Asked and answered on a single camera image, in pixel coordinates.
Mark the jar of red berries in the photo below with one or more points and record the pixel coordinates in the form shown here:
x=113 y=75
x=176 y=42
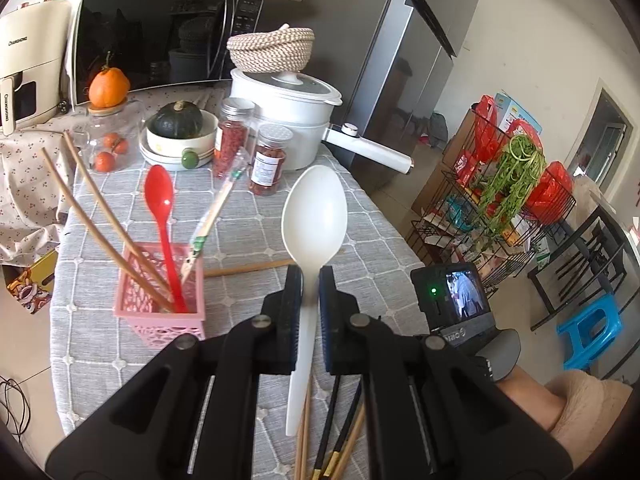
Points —
x=231 y=145

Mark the floral cloth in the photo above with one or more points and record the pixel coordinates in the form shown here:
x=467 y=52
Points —
x=25 y=200

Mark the colourful cardboard box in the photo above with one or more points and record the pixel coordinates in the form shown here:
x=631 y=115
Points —
x=30 y=285

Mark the cream air fryer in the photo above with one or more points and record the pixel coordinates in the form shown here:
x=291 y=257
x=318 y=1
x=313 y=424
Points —
x=35 y=60

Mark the blue plastic stool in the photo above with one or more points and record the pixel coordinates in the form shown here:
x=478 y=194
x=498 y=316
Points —
x=590 y=315

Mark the pink perforated utensil basket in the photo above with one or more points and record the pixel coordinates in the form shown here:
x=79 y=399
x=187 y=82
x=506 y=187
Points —
x=150 y=330

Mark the wooden chopstick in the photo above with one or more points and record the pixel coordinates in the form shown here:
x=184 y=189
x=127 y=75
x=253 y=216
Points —
x=352 y=440
x=100 y=230
x=110 y=210
x=299 y=450
x=307 y=425
x=250 y=267

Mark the black chair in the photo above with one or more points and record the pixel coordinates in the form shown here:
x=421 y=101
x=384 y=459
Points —
x=590 y=250

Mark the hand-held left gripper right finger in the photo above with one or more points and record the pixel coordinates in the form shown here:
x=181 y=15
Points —
x=327 y=310

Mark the person's right forearm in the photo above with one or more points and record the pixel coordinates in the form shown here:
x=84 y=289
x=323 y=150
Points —
x=575 y=410

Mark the white ceramic bowl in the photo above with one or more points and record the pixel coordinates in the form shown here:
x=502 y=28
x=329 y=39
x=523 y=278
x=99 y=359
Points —
x=210 y=135

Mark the grey checked tablecloth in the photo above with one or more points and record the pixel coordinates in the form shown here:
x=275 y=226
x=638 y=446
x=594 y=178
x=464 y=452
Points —
x=360 y=240

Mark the white plastic spoon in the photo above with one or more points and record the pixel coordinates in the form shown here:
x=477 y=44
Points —
x=315 y=220

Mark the black microwave oven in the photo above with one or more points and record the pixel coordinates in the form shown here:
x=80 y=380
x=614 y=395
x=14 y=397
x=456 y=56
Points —
x=160 y=35

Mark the red plastic bag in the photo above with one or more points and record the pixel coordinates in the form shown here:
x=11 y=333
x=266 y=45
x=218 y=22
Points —
x=482 y=130
x=550 y=190

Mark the white electric pot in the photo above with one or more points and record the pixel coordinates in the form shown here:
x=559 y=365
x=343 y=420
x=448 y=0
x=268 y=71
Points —
x=295 y=115

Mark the grey refrigerator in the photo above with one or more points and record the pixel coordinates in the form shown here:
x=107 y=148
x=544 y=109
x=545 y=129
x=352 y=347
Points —
x=400 y=85

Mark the jar of red dates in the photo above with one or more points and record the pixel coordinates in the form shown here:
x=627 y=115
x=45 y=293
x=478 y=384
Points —
x=267 y=165

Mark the cream dish green knob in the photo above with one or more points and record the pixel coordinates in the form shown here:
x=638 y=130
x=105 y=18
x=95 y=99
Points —
x=160 y=157

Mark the red plastic spoon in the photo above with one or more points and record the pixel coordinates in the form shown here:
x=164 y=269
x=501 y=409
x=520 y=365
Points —
x=159 y=192

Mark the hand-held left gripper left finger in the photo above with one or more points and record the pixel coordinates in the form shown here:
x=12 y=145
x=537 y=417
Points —
x=295 y=310

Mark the green leafy vegetables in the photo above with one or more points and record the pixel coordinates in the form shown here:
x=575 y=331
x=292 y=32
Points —
x=510 y=180

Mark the large orange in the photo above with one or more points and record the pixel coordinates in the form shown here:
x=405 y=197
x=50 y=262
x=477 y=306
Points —
x=107 y=87

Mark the blue white box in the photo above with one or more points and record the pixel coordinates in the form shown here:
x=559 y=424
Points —
x=517 y=110

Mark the glass jar with tomatoes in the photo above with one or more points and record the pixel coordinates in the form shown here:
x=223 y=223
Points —
x=87 y=135

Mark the dark green pumpkin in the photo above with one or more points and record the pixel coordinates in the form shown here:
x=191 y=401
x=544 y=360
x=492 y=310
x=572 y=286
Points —
x=177 y=120

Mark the small tangerine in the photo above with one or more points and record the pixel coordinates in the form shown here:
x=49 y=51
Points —
x=105 y=161
x=111 y=140
x=122 y=146

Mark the chopsticks pair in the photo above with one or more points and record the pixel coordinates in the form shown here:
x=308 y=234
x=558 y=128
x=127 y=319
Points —
x=212 y=215

